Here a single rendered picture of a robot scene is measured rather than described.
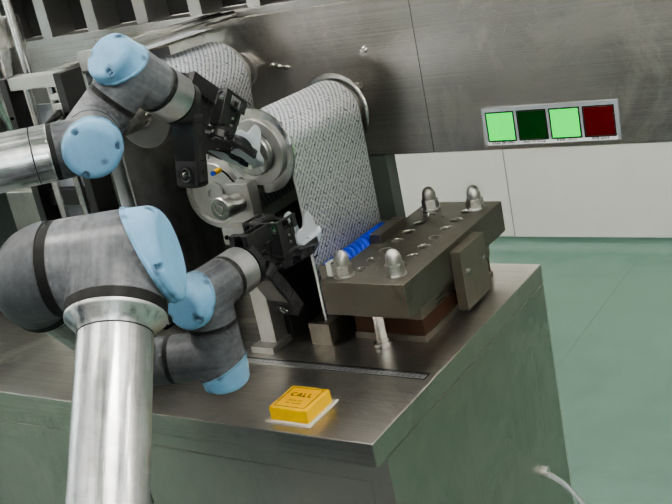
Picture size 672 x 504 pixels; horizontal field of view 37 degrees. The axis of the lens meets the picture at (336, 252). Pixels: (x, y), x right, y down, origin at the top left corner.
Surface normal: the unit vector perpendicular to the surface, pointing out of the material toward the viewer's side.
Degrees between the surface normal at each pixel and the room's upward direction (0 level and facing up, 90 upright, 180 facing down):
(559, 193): 90
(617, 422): 0
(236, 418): 0
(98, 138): 90
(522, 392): 90
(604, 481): 0
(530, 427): 90
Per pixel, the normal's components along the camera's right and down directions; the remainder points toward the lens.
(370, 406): -0.19, -0.93
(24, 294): -0.22, 0.47
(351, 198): 0.83, 0.01
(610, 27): -0.51, 0.37
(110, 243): -0.18, -0.38
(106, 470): 0.14, -0.46
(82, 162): 0.24, 0.27
